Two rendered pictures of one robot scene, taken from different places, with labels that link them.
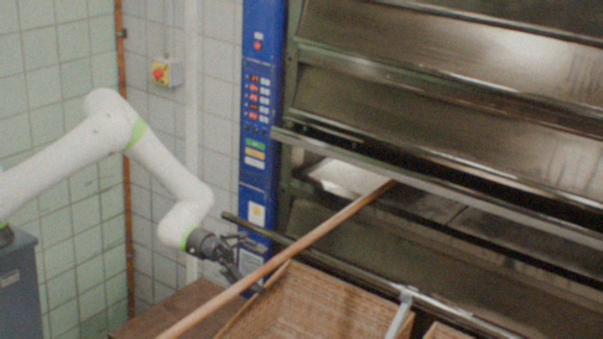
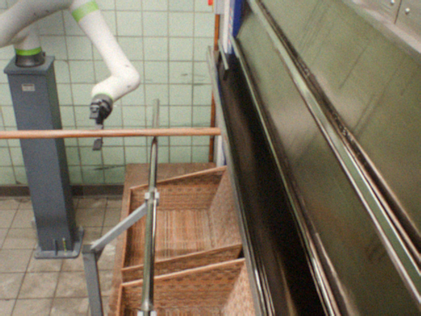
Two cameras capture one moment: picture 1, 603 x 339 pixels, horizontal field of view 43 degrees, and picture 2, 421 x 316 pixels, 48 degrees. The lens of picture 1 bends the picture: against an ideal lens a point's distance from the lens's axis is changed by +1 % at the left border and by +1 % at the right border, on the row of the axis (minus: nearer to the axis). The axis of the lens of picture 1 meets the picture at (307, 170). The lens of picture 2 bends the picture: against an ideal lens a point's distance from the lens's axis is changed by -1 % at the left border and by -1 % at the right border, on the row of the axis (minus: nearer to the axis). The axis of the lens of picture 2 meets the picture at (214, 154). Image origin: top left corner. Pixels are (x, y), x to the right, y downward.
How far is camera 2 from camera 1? 188 cm
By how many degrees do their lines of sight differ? 44
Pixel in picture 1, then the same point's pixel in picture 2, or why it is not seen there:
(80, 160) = (20, 13)
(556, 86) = (297, 35)
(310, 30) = not seen: outside the picture
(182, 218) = (104, 85)
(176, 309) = (174, 171)
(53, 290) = not seen: hidden behind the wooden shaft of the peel
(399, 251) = not seen: hidden behind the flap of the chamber
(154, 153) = (92, 31)
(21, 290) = (36, 98)
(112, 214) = (202, 103)
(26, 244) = (37, 70)
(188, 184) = (114, 62)
